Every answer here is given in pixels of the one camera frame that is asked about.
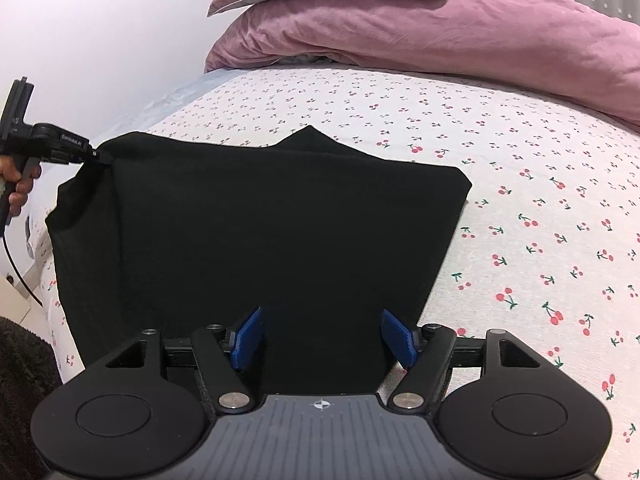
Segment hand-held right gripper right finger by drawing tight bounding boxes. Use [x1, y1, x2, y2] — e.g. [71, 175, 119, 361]
[380, 308, 547, 412]

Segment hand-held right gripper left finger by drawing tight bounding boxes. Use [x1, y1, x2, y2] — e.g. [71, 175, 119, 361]
[104, 306, 267, 415]

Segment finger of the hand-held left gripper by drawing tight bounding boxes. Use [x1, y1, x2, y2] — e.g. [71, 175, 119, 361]
[80, 147, 116, 167]

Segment black pants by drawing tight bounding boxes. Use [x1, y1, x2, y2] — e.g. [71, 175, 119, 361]
[45, 125, 474, 397]

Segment person's left hand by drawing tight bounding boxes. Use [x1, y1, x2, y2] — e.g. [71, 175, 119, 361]
[0, 156, 43, 218]

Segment cherry print bed sheet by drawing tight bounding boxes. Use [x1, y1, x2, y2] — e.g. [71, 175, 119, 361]
[25, 62, 640, 480]

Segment dark brown fuzzy rug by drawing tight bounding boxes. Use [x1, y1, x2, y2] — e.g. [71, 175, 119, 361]
[0, 314, 66, 443]

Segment pink duvet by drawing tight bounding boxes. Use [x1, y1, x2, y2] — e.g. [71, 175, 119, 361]
[204, 0, 640, 136]

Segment black cable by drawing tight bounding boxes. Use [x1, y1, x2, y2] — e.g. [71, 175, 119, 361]
[0, 222, 45, 307]

